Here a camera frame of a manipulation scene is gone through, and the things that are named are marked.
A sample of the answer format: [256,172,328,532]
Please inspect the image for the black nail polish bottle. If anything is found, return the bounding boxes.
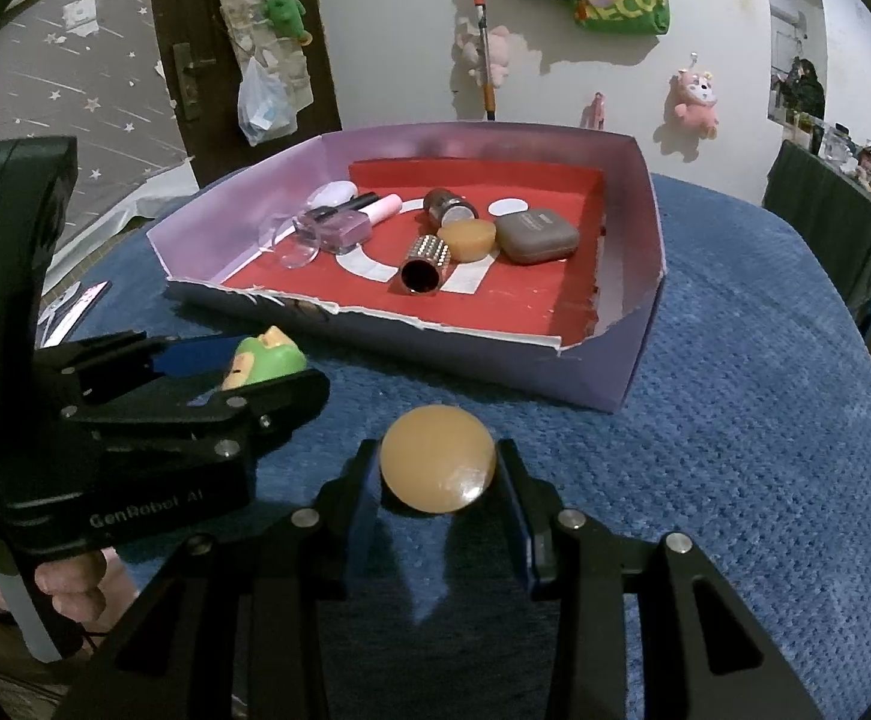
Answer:
[307,191,381,220]

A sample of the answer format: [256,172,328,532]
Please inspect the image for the green bear figure toy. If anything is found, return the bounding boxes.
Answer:
[221,325,309,391]

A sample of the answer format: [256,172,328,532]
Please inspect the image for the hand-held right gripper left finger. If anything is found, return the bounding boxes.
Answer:
[52,439,384,720]

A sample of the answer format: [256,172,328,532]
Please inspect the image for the brown glitter jar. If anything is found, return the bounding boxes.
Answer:
[422,187,479,230]

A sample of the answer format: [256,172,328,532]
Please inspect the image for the clear plastic bag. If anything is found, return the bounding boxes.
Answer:
[236,56,292,147]

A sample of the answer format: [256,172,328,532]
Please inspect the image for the clear hanging organizer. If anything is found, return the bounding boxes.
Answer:
[199,0,316,121]

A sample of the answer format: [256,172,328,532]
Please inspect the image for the dark green covered table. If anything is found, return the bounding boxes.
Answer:
[761,139,871,301]

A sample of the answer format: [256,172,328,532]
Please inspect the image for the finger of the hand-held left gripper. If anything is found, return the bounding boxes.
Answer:
[34,330,241,402]
[64,367,331,466]

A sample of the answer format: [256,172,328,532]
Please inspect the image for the green plush toy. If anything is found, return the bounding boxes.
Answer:
[262,0,315,46]

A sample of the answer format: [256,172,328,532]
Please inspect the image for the person's left hand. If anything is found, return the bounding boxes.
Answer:
[34,549,117,625]

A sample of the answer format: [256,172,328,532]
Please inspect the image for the dark brown door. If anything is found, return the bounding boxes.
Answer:
[146,0,342,188]

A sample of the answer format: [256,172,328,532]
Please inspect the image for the grey star print sheet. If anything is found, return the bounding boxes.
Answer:
[0,0,196,271]

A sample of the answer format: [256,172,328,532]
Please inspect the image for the brass door handle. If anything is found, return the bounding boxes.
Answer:
[172,43,203,123]

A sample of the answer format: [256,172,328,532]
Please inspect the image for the purple cardboard box red inside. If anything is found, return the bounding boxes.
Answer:
[148,121,668,415]

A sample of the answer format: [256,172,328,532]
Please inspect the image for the white paper cards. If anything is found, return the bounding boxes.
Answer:
[37,280,110,350]

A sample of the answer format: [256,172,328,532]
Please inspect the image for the seated person at back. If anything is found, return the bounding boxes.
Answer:
[758,0,830,137]

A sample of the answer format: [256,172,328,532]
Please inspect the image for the tan round disc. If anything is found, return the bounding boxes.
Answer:
[379,403,498,517]
[436,219,498,263]

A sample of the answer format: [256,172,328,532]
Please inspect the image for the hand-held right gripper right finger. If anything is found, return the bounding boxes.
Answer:
[496,439,812,720]

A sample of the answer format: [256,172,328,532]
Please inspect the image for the lilac oval case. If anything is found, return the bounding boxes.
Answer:
[307,180,357,211]

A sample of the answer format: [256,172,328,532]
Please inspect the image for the orange handled brush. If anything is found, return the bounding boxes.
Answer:
[472,0,498,121]

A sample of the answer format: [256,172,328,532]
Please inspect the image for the purple nail polish bottle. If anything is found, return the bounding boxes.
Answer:
[292,193,405,256]

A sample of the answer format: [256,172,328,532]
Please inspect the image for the row of cosmetic bottles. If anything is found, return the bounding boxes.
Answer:
[776,109,871,218]

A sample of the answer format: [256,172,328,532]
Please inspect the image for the gold studded cylinder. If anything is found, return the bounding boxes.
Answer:
[399,234,453,293]

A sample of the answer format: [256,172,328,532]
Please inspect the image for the pale pink plush toy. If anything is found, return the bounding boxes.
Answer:
[457,24,515,87]

